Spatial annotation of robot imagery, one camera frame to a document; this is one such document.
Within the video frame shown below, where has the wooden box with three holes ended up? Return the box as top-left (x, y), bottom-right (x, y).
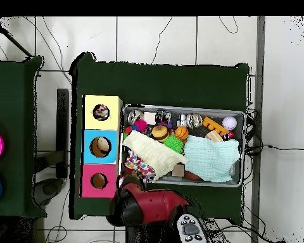
top-left (80, 94), bottom-right (124, 199)

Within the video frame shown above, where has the grey metal bar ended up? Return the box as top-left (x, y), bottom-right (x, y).
top-left (250, 16), bottom-right (267, 243)

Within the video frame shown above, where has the orange toy basketball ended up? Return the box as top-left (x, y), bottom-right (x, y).
top-left (174, 125), bottom-right (190, 140)

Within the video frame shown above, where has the shallow mesh bin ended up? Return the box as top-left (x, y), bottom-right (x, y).
top-left (117, 103), bottom-right (246, 188)

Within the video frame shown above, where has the hamburger toy ball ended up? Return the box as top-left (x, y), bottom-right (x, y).
top-left (151, 125), bottom-right (170, 142)

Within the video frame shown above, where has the mint green waffle cloth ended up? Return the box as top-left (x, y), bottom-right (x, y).
top-left (183, 134), bottom-right (241, 183)

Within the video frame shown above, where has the crushed silver can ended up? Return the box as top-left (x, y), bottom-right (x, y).
top-left (127, 109), bottom-right (143, 125)

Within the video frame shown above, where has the black cable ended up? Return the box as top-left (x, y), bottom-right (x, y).
top-left (245, 143), bottom-right (304, 153)

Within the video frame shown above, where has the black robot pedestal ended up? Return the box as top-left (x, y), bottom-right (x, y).
top-left (125, 222), bottom-right (181, 243)

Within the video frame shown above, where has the colourful polka dot cloth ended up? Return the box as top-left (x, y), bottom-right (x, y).
top-left (123, 150), bottom-right (157, 181)
top-left (92, 104), bottom-right (110, 121)

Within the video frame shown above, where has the cream waffle cloth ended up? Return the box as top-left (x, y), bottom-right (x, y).
top-left (122, 130), bottom-right (188, 181)

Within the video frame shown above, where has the green spiky rubber ball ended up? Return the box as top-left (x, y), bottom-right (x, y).
top-left (163, 134), bottom-right (186, 154)

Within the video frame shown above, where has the dark green tablecloth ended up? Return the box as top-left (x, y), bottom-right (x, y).
top-left (0, 56), bottom-right (48, 219)
top-left (69, 52), bottom-right (251, 223)

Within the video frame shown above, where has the black tripod leg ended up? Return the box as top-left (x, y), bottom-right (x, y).
top-left (0, 16), bottom-right (33, 58)

